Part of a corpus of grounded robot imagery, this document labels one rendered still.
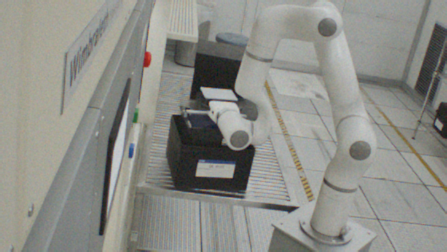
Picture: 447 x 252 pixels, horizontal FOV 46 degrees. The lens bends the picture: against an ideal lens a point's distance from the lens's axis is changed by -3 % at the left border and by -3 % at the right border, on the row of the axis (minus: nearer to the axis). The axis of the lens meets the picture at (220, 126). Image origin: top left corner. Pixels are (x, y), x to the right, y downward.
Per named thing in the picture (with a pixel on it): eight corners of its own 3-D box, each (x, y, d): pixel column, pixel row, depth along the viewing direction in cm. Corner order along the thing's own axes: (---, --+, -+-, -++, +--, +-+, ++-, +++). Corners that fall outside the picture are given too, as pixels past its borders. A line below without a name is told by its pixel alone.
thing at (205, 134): (177, 181, 195) (191, 101, 183) (170, 155, 213) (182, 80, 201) (241, 184, 202) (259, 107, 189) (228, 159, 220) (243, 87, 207)
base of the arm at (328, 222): (361, 233, 186) (377, 187, 179) (335, 252, 173) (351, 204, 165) (318, 208, 197) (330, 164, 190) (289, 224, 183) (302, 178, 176)
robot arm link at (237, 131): (247, 113, 179) (221, 108, 177) (258, 130, 168) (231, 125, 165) (240, 135, 182) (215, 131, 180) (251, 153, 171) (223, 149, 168)
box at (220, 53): (243, 108, 277) (252, 62, 267) (187, 99, 275) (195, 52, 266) (241, 90, 303) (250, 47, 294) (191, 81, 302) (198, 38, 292)
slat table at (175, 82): (256, 353, 225) (299, 206, 196) (117, 340, 218) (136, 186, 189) (234, 197, 344) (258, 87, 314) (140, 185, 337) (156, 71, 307)
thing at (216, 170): (174, 188, 192) (181, 145, 185) (164, 152, 216) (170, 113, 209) (247, 191, 199) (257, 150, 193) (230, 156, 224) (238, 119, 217)
